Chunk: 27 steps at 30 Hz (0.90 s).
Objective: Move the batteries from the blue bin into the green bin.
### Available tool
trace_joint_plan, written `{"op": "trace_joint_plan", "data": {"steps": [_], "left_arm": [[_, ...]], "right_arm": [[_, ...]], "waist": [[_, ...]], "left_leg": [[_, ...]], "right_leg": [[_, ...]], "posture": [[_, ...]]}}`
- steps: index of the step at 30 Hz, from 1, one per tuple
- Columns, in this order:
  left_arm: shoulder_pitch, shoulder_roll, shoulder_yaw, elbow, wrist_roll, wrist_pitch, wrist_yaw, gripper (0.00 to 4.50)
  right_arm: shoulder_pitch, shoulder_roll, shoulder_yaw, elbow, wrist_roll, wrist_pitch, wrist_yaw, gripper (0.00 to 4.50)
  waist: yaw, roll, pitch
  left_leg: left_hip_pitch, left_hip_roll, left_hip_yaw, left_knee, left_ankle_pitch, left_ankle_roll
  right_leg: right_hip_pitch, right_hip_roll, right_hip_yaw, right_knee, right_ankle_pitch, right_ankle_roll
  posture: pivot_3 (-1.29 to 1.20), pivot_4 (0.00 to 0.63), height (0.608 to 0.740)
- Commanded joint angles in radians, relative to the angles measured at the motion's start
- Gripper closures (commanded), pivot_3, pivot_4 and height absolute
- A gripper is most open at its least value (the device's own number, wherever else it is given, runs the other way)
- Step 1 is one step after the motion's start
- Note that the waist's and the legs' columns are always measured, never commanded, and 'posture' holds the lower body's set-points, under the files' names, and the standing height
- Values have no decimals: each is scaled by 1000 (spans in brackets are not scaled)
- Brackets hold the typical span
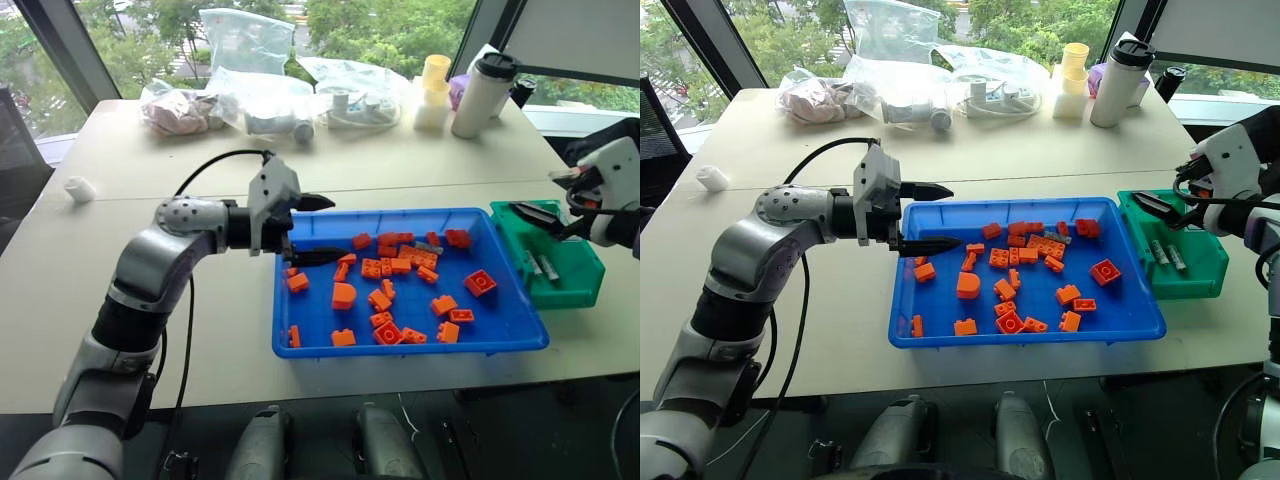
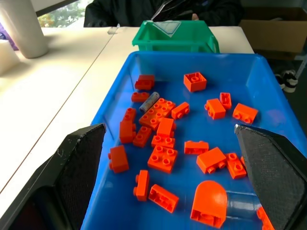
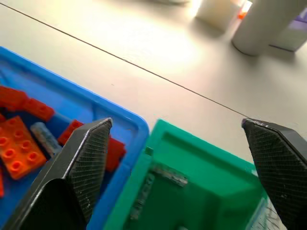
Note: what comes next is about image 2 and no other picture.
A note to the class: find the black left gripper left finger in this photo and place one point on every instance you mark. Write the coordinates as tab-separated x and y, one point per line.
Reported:
72	167

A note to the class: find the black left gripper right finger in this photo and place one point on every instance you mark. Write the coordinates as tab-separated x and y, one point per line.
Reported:
271	167

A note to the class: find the blue plastic bin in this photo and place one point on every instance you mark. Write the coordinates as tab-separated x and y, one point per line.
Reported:
216	64

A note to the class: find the green plastic bin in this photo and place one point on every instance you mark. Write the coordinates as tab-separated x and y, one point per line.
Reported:
168	44

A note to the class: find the person's bare hand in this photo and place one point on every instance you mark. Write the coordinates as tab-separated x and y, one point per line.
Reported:
195	17

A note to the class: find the orange domed toy block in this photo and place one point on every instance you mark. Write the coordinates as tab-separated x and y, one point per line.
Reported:
209	200

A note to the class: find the black and white sneaker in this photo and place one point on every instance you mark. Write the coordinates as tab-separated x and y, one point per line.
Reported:
290	80
279	82

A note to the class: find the orange two-by-two toy plate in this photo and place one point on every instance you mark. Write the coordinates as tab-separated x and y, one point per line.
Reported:
162	158

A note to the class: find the orange two-by-four toy plate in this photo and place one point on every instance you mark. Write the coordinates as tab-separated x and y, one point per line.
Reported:
157	113

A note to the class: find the small gray cylindrical battery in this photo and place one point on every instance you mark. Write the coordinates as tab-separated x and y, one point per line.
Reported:
149	102

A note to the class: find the orange hollow square toy brick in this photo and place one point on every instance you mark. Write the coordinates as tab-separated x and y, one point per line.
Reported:
194	82

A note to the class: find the brown cardboard box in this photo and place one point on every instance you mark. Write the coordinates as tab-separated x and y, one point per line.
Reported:
275	33

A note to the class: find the clear tape piece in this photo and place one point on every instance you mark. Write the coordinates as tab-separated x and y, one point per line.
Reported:
113	30

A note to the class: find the white paper roll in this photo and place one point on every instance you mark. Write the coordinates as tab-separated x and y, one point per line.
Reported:
28	31

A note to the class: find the purple bag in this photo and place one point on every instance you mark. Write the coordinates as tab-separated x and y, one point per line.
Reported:
6	36

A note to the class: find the person in black jacket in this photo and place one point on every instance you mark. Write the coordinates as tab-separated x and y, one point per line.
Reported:
115	12

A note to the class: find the clear plastic label sheet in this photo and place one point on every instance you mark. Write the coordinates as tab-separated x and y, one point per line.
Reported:
168	28

